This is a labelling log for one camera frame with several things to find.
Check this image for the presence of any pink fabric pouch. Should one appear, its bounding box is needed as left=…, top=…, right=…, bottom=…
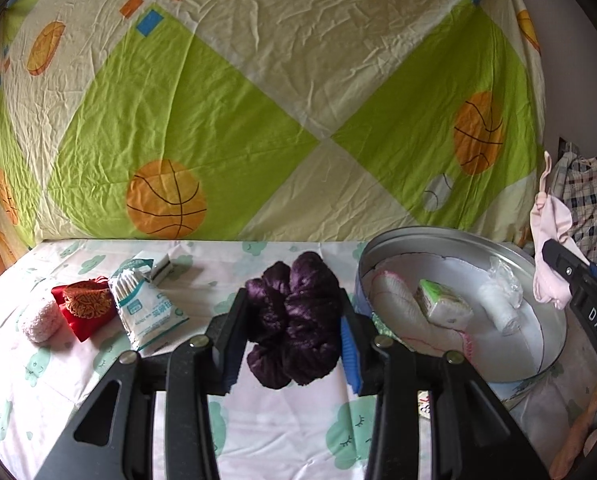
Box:
left=530, top=152, right=591, bottom=310

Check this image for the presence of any white gauze bandage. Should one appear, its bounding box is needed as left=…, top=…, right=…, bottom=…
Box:
left=477, top=257, right=523, bottom=337

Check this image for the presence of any cotton swab packet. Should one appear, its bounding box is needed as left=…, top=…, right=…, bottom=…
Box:
left=108, top=254, right=189, bottom=352

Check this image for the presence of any green tissue pack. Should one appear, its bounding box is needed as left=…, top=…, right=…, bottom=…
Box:
left=415, top=278, right=473, bottom=332

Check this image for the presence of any red embroidered drawstring pouch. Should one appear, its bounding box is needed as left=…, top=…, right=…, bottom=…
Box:
left=51, top=276, right=116, bottom=342

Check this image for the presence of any white pink-edged cloth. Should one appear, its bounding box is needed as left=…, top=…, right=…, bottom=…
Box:
left=368, top=271, right=473, bottom=359

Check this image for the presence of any white sponge block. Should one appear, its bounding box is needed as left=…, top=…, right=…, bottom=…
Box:
left=146, top=252, right=172, bottom=285

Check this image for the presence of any purple scrunchie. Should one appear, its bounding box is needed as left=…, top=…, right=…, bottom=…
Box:
left=245, top=252, right=343, bottom=390

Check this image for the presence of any person's right hand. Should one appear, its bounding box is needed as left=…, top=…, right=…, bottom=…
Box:
left=549, top=385, right=597, bottom=479

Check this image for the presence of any plaid fabric pile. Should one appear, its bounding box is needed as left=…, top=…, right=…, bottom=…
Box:
left=550, top=152, right=597, bottom=264

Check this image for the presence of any round cookie tin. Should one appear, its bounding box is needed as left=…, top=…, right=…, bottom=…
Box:
left=355, top=226, right=567, bottom=408

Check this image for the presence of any sports print hanging sheet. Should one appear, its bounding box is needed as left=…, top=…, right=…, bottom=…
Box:
left=0, top=0, right=545, bottom=266

